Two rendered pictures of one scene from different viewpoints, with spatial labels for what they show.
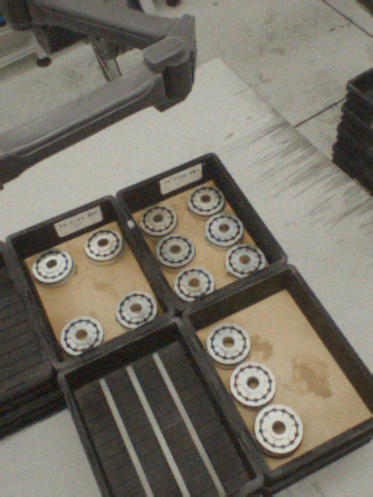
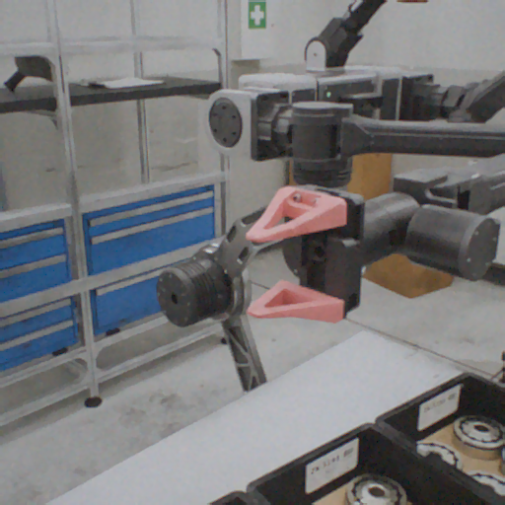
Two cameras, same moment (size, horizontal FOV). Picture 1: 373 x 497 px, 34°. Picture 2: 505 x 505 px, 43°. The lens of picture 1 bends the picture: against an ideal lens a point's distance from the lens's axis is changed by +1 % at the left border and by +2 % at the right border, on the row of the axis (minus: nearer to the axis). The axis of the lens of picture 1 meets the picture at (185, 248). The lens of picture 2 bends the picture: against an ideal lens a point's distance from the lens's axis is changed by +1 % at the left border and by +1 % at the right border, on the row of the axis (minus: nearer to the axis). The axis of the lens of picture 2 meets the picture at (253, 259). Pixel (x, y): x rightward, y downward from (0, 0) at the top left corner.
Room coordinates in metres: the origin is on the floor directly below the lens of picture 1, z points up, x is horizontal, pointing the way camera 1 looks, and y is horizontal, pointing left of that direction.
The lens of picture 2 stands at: (0.08, 0.68, 1.64)
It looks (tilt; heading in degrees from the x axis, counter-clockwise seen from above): 21 degrees down; 343
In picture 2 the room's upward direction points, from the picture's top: straight up
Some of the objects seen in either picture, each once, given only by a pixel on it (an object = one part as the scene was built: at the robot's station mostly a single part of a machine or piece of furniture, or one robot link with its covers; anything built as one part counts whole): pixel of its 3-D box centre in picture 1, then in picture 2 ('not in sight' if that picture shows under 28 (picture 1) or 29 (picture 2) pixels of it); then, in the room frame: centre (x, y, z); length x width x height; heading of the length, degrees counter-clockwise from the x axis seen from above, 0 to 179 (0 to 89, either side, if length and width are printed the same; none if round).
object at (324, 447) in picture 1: (281, 360); not in sight; (0.48, -0.18, 0.92); 0.40 x 0.30 x 0.02; 20
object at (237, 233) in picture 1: (223, 229); not in sight; (0.88, -0.11, 0.86); 0.10 x 0.10 x 0.01
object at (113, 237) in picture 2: not in sight; (158, 256); (2.86, 0.29, 0.60); 0.72 x 0.03 x 0.56; 118
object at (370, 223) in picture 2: not in sight; (344, 241); (0.57, 0.44, 1.45); 0.07 x 0.07 x 0.10; 28
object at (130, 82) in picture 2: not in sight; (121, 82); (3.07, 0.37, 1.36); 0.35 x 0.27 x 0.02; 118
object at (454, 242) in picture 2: not in sight; (439, 231); (0.58, 0.34, 1.44); 0.12 x 0.11 x 0.09; 118
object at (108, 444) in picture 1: (157, 431); not in sight; (0.37, 0.10, 0.87); 0.40 x 0.30 x 0.11; 20
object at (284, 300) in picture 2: not in sight; (291, 281); (0.54, 0.50, 1.43); 0.09 x 0.07 x 0.07; 118
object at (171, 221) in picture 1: (157, 219); (434, 458); (0.93, 0.06, 0.86); 0.10 x 0.10 x 0.01
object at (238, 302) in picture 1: (279, 369); not in sight; (0.48, -0.18, 0.87); 0.40 x 0.30 x 0.11; 20
